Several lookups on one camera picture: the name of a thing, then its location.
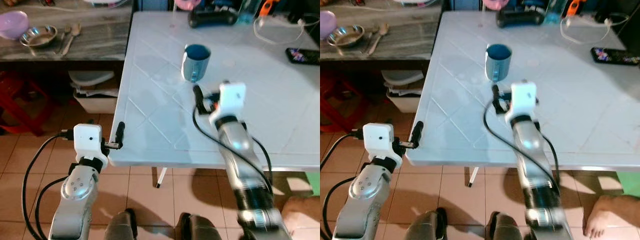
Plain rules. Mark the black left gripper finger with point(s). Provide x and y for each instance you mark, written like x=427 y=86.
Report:
x=120 y=132
x=417 y=132

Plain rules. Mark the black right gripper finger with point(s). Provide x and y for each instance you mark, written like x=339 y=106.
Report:
x=496 y=93
x=198 y=94

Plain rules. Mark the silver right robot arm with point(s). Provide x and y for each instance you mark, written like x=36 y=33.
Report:
x=240 y=160
x=532 y=160

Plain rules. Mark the blue mug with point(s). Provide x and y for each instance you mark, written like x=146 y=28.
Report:
x=195 y=65
x=497 y=65

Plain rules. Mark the white storage bin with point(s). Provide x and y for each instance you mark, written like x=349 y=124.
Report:
x=95 y=100
x=405 y=100

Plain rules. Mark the white table leg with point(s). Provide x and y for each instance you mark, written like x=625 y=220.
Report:
x=161 y=177
x=472 y=177

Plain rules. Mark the black bulky device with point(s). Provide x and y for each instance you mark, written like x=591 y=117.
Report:
x=212 y=17
x=520 y=17

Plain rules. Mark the grey left robot leg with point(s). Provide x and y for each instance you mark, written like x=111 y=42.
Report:
x=425 y=227
x=120 y=227

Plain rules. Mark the grey robot leg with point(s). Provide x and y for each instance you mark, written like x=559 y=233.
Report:
x=200 y=229
x=425 y=227
x=507 y=229
x=120 y=227

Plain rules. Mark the red plastic stool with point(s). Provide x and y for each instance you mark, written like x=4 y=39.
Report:
x=335 y=97
x=20 y=97

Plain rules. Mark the pink round object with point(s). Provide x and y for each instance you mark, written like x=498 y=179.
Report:
x=495 y=4
x=187 y=4

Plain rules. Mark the blue transparent bottle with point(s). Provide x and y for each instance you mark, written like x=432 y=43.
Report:
x=555 y=12
x=248 y=12

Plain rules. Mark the green object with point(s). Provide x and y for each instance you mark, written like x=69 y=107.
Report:
x=629 y=182
x=314 y=182

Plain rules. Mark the steel fork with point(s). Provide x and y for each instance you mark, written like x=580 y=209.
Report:
x=371 y=36
x=65 y=36

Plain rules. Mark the steel spoon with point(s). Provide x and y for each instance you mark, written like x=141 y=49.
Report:
x=383 y=31
x=75 y=31

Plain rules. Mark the orange black tool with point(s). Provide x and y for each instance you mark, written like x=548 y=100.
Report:
x=267 y=6
x=575 y=6

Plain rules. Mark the steel bowl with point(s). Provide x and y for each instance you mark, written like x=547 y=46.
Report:
x=345 y=35
x=37 y=36

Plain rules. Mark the grey right robot leg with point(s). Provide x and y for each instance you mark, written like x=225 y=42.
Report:
x=200 y=229
x=507 y=229

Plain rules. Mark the person's bare foot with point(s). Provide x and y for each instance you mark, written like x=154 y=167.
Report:
x=302 y=215
x=610 y=215

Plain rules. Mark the purple plastic bowl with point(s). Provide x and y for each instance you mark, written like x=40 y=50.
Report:
x=326 y=24
x=12 y=24

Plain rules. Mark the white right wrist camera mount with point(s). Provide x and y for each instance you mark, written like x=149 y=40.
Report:
x=522 y=99
x=231 y=100

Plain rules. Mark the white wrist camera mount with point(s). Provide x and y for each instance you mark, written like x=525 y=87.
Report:
x=377 y=140
x=522 y=99
x=231 y=100
x=87 y=140

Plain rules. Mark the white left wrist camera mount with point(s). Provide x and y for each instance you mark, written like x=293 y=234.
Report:
x=87 y=140
x=377 y=140

